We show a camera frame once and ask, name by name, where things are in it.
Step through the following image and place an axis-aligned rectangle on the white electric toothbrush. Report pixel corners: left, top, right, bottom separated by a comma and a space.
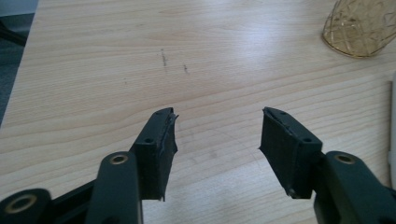
387, 71, 396, 190

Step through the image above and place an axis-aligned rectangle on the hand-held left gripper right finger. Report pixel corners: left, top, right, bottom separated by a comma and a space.
258, 106, 324, 200

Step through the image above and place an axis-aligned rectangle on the amber patterned glass cup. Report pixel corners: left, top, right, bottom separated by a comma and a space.
321, 0, 396, 59

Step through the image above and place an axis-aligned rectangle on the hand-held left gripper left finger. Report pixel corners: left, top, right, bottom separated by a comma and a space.
129, 106, 180, 202

